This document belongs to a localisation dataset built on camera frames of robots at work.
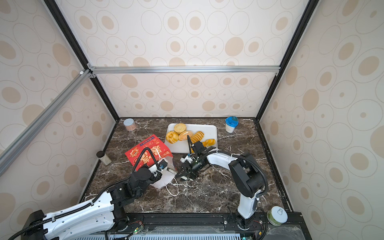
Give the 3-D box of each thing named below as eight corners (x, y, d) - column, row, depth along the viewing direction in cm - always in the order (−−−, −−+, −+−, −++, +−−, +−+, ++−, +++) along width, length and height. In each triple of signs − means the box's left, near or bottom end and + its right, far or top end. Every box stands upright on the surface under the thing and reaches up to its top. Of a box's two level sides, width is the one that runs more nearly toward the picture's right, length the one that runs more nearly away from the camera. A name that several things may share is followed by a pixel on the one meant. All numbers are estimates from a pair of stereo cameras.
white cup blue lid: (224, 134, 113) (227, 124, 104) (223, 126, 118) (225, 116, 109) (236, 134, 113) (239, 124, 104) (234, 126, 118) (237, 116, 109)
